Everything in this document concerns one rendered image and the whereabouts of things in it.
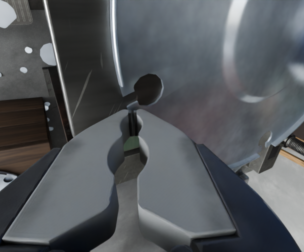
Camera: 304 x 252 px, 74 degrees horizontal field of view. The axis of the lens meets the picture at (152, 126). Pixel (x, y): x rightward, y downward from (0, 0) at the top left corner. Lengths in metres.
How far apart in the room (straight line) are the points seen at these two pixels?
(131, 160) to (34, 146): 0.36
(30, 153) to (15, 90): 0.36
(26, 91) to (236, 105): 0.85
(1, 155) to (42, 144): 0.10
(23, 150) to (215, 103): 0.56
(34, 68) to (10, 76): 0.09
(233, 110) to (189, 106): 0.05
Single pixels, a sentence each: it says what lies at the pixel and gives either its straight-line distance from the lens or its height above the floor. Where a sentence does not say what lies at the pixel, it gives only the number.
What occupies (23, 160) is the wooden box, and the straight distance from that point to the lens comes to 0.68.
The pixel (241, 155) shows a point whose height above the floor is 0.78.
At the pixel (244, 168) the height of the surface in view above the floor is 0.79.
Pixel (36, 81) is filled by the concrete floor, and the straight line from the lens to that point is 0.94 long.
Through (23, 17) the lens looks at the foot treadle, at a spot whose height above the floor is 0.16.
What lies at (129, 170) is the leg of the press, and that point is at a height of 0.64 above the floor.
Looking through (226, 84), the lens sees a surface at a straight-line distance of 0.18.
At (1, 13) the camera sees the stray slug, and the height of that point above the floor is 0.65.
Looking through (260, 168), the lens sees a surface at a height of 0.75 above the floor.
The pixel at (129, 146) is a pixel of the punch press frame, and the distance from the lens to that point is 0.33.
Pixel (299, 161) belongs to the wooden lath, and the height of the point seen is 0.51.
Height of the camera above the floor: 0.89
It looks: 49 degrees down
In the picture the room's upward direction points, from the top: 136 degrees clockwise
